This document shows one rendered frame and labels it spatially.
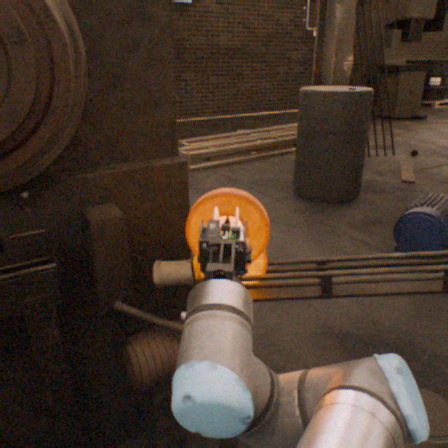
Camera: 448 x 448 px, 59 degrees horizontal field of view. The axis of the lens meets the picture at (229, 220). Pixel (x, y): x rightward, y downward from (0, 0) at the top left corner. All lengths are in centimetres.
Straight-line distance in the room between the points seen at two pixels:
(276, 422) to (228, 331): 12
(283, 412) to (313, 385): 5
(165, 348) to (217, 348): 48
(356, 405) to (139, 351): 59
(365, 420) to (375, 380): 7
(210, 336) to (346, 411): 16
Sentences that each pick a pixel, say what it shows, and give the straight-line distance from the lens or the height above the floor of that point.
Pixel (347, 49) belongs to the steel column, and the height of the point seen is 118.
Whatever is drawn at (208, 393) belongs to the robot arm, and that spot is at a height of 80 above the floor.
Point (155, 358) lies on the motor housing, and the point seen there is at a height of 51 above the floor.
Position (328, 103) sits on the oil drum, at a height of 79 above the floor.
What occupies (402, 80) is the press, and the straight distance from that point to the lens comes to 825.
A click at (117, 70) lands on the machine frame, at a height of 109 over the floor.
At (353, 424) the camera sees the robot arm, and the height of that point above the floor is 82.
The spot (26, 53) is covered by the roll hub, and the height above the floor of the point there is 112.
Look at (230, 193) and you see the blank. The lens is 69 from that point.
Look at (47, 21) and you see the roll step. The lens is 81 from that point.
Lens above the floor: 112
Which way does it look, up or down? 23 degrees down
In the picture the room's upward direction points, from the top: straight up
